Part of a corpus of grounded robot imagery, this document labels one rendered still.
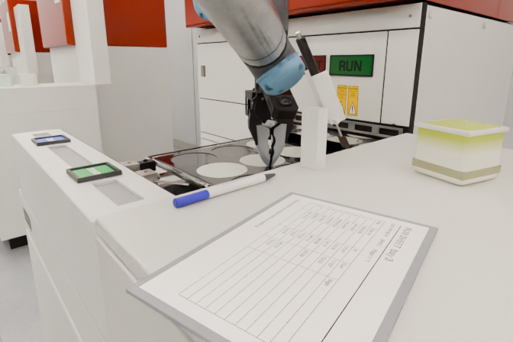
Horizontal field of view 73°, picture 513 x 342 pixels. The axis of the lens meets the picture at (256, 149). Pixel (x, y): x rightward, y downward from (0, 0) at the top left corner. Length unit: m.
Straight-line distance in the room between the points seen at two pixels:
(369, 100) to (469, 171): 0.40
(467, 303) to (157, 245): 0.22
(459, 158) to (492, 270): 0.19
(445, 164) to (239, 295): 0.33
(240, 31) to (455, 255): 0.30
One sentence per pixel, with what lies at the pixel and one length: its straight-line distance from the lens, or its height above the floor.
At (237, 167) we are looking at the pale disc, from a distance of 0.71.
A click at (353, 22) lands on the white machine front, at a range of 0.86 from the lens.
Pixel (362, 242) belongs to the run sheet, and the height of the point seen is 0.97.
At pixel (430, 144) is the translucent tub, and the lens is 0.49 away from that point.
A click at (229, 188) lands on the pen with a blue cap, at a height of 0.97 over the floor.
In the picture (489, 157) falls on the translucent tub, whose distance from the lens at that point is 0.50.
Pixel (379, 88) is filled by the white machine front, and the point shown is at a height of 1.05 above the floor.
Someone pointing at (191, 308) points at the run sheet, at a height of 0.97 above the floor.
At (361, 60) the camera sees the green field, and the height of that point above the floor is 1.11.
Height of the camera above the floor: 1.11
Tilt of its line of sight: 14 degrees down
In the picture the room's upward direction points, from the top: straight up
